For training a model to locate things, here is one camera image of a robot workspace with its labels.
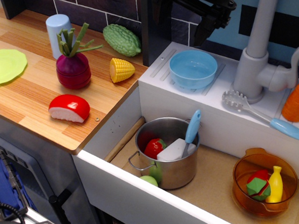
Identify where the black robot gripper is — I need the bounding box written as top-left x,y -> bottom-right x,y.
152,0 -> 237,47

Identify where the light blue plastic bowl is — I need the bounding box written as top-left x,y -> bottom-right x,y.
169,50 -> 218,90

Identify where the orange transparent bowl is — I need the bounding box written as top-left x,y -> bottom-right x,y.
232,148 -> 298,217

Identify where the green toy bitter gourd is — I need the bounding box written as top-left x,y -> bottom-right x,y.
102,24 -> 142,57

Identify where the yellow toy corn half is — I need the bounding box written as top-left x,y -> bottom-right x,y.
109,58 -> 136,83

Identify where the grey toy faucet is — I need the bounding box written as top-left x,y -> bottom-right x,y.
232,0 -> 299,104

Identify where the purple toy beet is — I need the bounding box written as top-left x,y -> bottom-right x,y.
56,22 -> 103,90

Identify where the light blue plastic cup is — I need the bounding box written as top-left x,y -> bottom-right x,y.
46,14 -> 72,59

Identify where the red toy pepper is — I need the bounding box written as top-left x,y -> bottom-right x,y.
144,138 -> 167,159

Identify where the white toy sink unit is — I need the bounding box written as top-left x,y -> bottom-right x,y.
73,43 -> 299,224

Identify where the orange toy carrot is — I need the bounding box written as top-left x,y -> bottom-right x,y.
281,84 -> 299,123

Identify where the stainless steel pot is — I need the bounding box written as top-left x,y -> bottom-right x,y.
129,117 -> 200,190

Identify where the green toy apple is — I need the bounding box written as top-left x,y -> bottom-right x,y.
140,175 -> 159,186

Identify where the red green toy strawberry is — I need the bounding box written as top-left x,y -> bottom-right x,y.
246,169 -> 271,202

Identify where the lime green plastic plate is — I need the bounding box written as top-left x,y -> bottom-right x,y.
0,49 -> 28,84

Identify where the yellow toy bottle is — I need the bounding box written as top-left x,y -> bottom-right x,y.
266,166 -> 283,203

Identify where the blue clamp tool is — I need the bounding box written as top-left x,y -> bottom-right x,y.
0,153 -> 36,214

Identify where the grey pasta spoon blue handle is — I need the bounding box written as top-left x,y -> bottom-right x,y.
222,90 -> 299,140

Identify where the blue handled spatula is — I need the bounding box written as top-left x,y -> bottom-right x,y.
181,109 -> 201,158

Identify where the black oven door handle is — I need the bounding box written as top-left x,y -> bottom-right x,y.
48,189 -> 72,224

